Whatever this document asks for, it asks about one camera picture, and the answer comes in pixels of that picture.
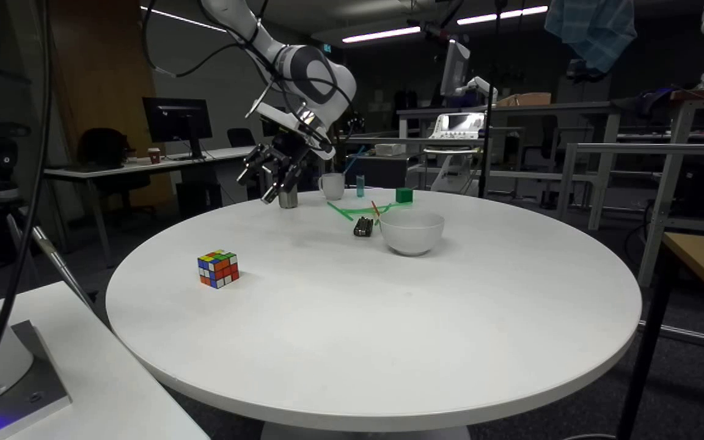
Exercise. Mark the blue hanging cloth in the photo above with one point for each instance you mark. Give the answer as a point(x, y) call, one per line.
point(593, 28)

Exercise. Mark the white bowl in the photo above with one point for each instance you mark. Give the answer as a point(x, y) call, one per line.
point(411, 232)

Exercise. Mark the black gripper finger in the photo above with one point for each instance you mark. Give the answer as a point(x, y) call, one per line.
point(255, 163)
point(285, 187)

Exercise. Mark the metal shelf table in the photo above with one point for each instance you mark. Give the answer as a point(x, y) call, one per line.
point(672, 187)

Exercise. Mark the white mug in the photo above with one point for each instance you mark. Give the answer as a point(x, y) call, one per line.
point(331, 187)

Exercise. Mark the black office chair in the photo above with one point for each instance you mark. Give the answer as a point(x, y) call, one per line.
point(104, 147)

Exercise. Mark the grey metal base plate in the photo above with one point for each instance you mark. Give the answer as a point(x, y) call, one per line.
point(35, 382)

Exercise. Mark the long green straw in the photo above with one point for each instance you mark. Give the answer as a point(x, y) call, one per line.
point(340, 210)

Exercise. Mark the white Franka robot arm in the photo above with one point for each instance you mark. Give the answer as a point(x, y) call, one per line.
point(312, 77)

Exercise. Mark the long white desk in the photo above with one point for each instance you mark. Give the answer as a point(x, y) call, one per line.
point(165, 158)

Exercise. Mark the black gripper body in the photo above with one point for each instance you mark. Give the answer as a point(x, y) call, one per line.
point(293, 157)

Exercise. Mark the multicoloured Rubik's cube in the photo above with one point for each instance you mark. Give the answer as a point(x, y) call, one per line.
point(218, 270)

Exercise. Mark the white ceiling light strip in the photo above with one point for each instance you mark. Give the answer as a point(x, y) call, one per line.
point(380, 35)
point(501, 14)

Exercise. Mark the white robot mounting table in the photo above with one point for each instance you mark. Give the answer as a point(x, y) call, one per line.
point(123, 392)

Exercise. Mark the small green cube block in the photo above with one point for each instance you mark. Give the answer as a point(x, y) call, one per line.
point(403, 196)

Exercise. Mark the small black desk monitor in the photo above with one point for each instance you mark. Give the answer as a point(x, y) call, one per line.
point(177, 122)

